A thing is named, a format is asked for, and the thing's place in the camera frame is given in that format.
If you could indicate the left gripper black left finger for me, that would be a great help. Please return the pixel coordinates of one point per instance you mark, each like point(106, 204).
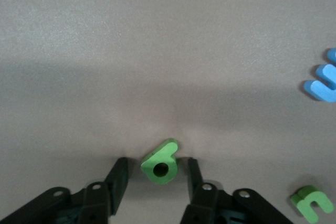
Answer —
point(86, 203)

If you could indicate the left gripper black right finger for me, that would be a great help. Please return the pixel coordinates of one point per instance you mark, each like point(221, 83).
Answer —
point(223, 208)

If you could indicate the green letter q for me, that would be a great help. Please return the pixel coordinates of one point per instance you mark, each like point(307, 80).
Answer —
point(168, 153)

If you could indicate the green letter n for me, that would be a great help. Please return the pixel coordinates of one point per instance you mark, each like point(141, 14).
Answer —
point(309, 197)

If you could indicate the blue letter m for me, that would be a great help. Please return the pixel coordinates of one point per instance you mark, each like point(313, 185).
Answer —
point(323, 91)

